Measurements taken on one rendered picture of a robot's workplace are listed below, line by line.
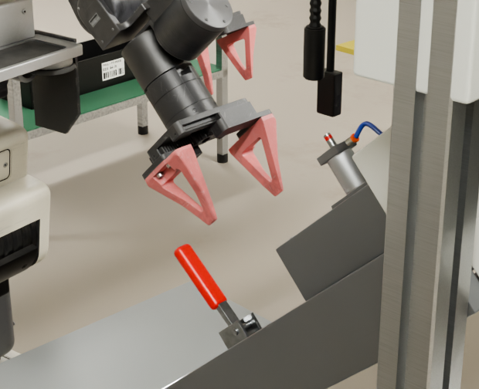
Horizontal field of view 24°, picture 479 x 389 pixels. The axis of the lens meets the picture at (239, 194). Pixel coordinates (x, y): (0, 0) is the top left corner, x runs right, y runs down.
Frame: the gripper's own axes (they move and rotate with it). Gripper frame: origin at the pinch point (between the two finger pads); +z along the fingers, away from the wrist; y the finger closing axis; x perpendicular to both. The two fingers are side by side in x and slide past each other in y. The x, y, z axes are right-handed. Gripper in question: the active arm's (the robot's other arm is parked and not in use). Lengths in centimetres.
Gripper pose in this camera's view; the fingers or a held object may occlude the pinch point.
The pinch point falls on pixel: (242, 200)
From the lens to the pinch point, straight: 112.7
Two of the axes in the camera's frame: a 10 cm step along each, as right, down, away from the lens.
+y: 6.9, -2.9, 6.6
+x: -5.1, 4.5, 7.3
